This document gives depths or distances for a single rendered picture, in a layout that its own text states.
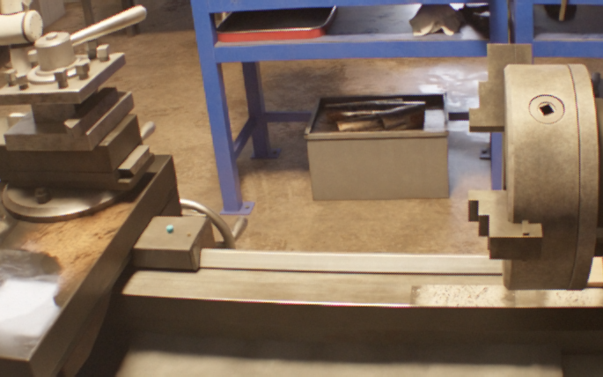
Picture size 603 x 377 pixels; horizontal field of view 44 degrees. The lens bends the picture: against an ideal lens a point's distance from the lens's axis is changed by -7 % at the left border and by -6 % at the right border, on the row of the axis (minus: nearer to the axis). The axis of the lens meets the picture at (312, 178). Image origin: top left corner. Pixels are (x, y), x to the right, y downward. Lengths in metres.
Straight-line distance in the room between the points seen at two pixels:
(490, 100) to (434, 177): 2.12
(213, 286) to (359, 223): 1.75
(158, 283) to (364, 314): 0.32
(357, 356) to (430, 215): 1.78
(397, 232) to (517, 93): 2.07
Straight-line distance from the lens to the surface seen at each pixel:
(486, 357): 1.19
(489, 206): 0.81
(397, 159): 2.97
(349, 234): 2.86
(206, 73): 2.85
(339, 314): 1.15
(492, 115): 0.89
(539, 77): 0.83
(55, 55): 1.26
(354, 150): 2.97
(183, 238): 1.26
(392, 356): 1.20
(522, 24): 2.64
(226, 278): 1.23
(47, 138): 1.26
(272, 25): 2.95
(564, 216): 0.78
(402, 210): 2.98
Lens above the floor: 1.52
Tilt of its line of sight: 28 degrees down
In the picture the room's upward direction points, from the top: 6 degrees counter-clockwise
